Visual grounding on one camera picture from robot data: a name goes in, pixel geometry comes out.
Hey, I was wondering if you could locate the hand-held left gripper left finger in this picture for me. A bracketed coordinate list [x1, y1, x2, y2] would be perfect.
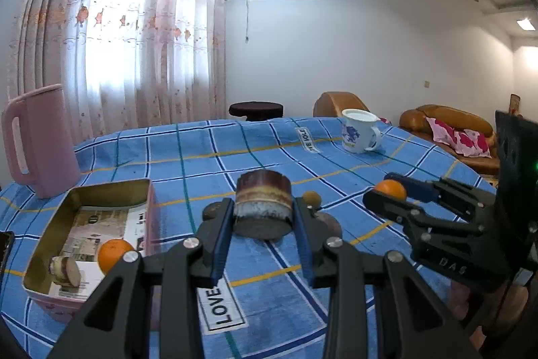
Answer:
[48, 197, 236, 359]

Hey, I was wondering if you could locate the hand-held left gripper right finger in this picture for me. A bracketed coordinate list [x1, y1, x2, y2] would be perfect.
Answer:
[292, 195, 484, 359]

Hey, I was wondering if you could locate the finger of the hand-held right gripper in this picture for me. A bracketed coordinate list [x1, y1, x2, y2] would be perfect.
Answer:
[362, 190, 484, 237]
[384, 172, 497, 219]

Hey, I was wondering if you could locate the orange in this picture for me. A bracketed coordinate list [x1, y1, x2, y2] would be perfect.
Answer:
[98, 239, 137, 276]
[374, 179, 408, 202]

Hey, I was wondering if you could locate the pink tin box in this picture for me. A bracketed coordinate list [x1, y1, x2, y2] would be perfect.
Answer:
[22, 178, 162, 311]

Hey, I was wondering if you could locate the person's right hand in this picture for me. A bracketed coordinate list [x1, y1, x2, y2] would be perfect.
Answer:
[450, 279, 532, 347]

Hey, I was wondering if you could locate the pink floral pillow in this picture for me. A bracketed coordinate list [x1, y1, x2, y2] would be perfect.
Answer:
[425, 116, 492, 158]

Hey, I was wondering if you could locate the brown leather sofa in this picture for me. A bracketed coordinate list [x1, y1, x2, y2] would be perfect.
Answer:
[398, 104, 501, 175]

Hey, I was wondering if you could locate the white cup with blue print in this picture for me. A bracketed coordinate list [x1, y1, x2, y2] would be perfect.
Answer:
[340, 109, 383, 153]

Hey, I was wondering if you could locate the blue plaid tablecloth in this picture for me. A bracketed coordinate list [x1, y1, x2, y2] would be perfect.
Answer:
[0, 116, 497, 359]

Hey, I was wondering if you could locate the printed paper lining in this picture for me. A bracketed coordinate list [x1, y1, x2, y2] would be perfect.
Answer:
[50, 205, 149, 296]

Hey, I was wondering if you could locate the brown leather armchair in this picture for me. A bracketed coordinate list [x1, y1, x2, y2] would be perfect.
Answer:
[313, 91, 371, 118]

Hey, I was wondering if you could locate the dark round stool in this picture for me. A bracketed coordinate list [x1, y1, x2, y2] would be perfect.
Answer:
[228, 102, 284, 121]

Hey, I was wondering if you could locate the pink kettle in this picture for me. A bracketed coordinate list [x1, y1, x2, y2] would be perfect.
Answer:
[1, 83, 81, 200]

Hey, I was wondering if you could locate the black flat device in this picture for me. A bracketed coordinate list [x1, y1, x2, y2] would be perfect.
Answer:
[0, 230, 16, 281]

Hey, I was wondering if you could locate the sheer floral curtain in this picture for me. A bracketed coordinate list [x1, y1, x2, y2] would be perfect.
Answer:
[8, 0, 230, 141]

